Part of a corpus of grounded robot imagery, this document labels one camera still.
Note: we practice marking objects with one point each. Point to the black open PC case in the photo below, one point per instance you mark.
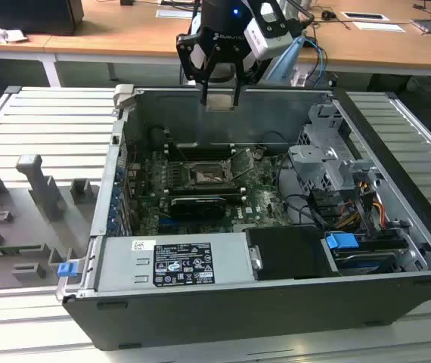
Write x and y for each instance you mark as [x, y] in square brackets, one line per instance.
[238, 321]

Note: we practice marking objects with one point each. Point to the black box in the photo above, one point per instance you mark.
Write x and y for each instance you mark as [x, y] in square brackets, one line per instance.
[26, 15]

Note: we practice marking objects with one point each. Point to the long wooden desk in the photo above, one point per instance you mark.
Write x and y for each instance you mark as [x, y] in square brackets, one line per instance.
[106, 34]

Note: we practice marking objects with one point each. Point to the hard disk in blue carrier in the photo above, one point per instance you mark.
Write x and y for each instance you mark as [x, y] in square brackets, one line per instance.
[340, 241]

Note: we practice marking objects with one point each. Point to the black graphics card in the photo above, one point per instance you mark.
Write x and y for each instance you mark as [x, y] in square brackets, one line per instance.
[196, 210]

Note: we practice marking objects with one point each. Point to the blue plastic case latch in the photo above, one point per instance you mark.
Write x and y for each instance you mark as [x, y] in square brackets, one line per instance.
[66, 270]

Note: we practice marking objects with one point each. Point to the grey plastic case latch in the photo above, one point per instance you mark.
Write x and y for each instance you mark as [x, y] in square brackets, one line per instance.
[124, 94]

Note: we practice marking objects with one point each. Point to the grey parts rack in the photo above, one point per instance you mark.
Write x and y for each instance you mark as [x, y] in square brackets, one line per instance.
[11, 227]

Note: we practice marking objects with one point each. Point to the blue slot retainer clip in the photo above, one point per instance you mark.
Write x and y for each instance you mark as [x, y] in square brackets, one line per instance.
[116, 196]
[118, 174]
[113, 217]

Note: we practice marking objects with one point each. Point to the crumpled white paper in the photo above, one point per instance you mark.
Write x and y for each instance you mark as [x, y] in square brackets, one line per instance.
[4, 33]

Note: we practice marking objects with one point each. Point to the grey metal drive cage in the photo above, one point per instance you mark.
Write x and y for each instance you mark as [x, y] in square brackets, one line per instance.
[315, 155]

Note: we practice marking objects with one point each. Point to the black plastic shroud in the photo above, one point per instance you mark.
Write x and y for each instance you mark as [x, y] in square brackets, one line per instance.
[291, 253]

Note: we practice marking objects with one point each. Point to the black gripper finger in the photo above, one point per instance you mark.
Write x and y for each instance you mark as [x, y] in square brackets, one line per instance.
[205, 90]
[237, 90]

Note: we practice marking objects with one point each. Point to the white paper sheet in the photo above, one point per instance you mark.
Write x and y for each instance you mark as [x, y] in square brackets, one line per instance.
[171, 14]
[380, 26]

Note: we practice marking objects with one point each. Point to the pale blue teach pendant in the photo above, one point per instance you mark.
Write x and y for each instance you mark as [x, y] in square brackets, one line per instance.
[287, 56]

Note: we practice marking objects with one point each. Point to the blue expansion slot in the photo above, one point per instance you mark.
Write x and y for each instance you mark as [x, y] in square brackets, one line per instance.
[169, 227]

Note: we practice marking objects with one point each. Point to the CPU socket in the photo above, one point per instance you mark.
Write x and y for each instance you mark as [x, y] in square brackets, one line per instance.
[204, 175]

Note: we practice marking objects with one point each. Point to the grey power supply unit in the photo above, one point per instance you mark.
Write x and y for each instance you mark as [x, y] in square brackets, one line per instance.
[124, 264]

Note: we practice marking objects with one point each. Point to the green motherboard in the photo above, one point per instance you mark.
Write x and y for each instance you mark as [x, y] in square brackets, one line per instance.
[264, 200]

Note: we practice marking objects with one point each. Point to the silver CPU plate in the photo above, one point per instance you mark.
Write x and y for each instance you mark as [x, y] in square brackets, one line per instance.
[219, 103]

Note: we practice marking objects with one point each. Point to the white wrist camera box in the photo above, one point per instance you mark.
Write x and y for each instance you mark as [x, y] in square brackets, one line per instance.
[264, 41]

